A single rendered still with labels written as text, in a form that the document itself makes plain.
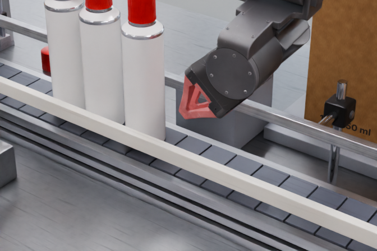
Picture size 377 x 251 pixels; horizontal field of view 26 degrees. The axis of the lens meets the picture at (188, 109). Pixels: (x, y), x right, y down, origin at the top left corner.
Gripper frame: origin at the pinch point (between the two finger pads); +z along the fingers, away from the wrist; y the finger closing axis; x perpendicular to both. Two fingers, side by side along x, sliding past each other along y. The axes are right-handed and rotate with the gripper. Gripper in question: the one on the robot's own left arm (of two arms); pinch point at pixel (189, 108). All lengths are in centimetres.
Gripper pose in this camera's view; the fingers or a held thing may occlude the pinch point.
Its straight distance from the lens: 98.9
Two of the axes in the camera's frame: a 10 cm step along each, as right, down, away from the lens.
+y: -5.8, 4.1, -7.0
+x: 6.2, 7.8, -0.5
